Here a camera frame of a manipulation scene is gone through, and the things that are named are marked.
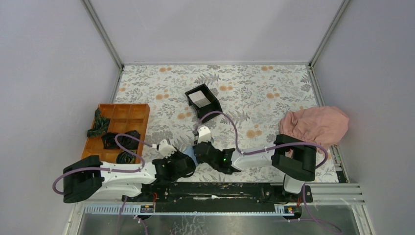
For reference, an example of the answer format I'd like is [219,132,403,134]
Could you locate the orange compartment tray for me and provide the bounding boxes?
[81,104,150,164]

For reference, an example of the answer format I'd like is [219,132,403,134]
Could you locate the pink cloth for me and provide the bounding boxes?
[279,106,349,150]

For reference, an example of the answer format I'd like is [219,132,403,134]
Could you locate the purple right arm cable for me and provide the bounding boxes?
[194,111,329,169]

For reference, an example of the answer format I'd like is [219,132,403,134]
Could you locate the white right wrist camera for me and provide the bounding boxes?
[193,126,212,144]

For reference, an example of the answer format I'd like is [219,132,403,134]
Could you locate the black card box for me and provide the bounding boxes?
[185,84,222,123]

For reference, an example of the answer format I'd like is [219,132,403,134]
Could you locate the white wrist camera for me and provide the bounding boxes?
[193,126,212,144]
[152,139,177,158]

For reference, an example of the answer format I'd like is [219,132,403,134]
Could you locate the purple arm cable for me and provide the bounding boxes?
[194,111,329,169]
[52,133,156,195]

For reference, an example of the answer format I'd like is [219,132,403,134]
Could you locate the stack of white cards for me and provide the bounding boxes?
[188,91,211,108]

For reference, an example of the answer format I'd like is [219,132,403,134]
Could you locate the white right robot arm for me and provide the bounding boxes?
[193,134,319,202]

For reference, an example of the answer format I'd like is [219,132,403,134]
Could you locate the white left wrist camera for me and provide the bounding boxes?
[152,139,177,158]

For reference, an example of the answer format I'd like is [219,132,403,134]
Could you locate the black coiled strap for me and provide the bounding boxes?
[101,132,130,150]
[116,150,140,165]

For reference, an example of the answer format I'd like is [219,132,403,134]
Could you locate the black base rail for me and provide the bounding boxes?
[127,182,313,213]

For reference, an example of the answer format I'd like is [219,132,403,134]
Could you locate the green patterned strap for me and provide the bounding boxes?
[87,108,111,138]

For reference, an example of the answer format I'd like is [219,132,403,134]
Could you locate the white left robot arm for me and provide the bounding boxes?
[60,152,198,204]

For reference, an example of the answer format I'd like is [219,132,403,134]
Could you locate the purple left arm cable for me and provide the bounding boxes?
[52,133,156,195]

